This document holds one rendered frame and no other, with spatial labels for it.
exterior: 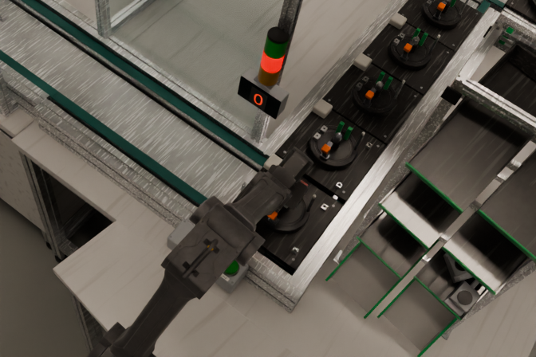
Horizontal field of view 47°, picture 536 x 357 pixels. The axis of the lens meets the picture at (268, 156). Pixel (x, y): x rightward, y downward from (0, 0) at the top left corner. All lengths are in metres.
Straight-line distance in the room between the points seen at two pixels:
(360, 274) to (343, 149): 0.39
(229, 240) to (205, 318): 0.74
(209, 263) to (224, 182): 0.86
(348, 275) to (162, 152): 0.62
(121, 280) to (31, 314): 0.96
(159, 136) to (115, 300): 0.48
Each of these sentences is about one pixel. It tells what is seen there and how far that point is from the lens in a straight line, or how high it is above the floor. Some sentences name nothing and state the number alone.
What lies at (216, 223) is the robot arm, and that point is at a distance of 0.92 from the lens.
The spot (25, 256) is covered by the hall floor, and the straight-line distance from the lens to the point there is 2.68.
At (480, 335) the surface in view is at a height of 0.86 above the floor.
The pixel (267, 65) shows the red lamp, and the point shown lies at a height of 1.33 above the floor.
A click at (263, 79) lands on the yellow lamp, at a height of 1.28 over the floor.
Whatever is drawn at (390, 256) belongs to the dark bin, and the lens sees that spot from 1.43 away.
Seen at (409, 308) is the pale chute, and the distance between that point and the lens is 1.59.
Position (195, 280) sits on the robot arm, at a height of 1.59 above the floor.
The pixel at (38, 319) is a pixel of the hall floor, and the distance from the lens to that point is 2.58.
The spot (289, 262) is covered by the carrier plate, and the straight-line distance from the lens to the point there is 1.61.
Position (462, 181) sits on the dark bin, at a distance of 1.17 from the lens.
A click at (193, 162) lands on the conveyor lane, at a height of 0.92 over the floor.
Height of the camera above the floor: 2.43
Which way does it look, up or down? 57 degrees down
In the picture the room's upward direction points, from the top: 17 degrees clockwise
